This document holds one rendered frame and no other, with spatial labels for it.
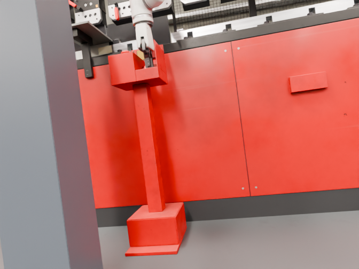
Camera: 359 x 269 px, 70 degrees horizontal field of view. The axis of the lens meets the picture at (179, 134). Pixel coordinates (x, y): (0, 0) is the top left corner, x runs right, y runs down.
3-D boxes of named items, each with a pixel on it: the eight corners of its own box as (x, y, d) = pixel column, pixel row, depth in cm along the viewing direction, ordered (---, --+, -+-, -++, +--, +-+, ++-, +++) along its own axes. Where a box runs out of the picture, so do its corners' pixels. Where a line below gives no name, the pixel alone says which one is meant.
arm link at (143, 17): (136, 23, 110) (137, 30, 110) (129, 16, 101) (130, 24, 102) (155, 19, 109) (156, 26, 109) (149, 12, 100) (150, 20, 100)
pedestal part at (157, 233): (125, 256, 96) (121, 224, 96) (145, 230, 120) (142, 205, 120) (177, 254, 92) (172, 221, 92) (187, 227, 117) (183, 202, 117)
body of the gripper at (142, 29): (138, 28, 111) (142, 54, 112) (130, 21, 101) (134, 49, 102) (155, 25, 109) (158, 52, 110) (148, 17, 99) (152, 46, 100)
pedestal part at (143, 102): (148, 212, 107) (132, 85, 107) (152, 208, 113) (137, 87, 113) (162, 211, 106) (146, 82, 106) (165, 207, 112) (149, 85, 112)
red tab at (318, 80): (291, 92, 113) (289, 77, 113) (290, 93, 115) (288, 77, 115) (328, 87, 110) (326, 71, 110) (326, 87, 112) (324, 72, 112)
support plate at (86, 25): (53, 30, 120) (52, 28, 120) (83, 47, 146) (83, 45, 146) (87, 22, 117) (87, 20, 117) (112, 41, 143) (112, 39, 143)
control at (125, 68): (111, 85, 103) (105, 41, 103) (126, 91, 119) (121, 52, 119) (158, 77, 99) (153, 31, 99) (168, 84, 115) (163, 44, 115)
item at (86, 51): (75, 73, 121) (69, 29, 121) (90, 79, 135) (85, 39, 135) (82, 72, 120) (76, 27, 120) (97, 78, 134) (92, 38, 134)
